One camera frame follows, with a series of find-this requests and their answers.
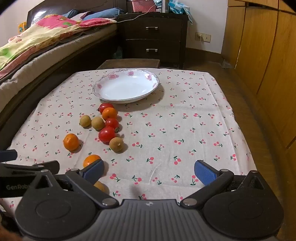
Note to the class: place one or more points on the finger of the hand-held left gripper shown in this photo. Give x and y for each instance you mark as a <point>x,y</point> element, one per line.
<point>46,166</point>
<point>8,154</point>

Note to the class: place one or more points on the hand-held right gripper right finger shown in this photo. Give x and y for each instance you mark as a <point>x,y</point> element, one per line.
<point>204,172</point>

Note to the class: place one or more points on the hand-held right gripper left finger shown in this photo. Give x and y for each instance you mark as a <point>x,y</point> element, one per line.
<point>94,171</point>

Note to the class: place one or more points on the small orange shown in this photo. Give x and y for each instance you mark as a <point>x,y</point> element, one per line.
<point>71,141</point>
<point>90,160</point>
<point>110,114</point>

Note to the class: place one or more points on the brown longan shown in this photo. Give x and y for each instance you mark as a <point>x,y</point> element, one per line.
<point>85,121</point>
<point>98,123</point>
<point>118,144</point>
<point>101,186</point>

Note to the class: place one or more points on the red cherry tomato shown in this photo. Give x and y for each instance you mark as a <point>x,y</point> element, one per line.
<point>106,107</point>
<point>112,123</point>
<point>106,134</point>

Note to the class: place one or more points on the white floral-rim plate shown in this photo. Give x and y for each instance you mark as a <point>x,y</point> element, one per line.
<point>124,89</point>

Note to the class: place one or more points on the dark wooden bed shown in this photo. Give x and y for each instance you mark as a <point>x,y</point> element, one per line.
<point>18,104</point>

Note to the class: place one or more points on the cherry print tablecloth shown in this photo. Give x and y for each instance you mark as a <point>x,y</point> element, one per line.
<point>175,115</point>

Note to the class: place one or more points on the beige mattress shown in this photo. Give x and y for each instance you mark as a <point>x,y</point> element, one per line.
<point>34,64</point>

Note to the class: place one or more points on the paper scrap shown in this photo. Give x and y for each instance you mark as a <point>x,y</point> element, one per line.
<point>226,64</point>

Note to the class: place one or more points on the dark wooden stool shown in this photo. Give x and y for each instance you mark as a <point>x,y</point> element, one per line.
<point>129,63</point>

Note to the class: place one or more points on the colourful printed quilt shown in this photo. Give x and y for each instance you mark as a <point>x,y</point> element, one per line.
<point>46,32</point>

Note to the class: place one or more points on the yellow printed box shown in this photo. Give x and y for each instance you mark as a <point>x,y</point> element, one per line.
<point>22,26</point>

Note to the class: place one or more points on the light wooden wardrobe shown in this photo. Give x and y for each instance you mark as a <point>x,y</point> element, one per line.
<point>266,58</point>

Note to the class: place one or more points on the dark wooden nightstand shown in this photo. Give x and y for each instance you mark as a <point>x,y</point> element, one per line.
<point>185,34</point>

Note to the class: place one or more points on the blue pillow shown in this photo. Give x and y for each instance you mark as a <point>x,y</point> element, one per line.
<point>108,12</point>

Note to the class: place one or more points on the light blue plastic bag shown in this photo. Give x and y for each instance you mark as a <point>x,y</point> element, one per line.
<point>179,7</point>

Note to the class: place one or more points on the metal flask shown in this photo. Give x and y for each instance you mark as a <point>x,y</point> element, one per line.
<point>165,6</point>

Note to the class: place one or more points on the pink basket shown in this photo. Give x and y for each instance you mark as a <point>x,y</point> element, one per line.
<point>141,6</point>

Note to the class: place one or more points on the beige wall socket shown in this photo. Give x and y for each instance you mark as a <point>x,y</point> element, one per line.
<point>203,37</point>

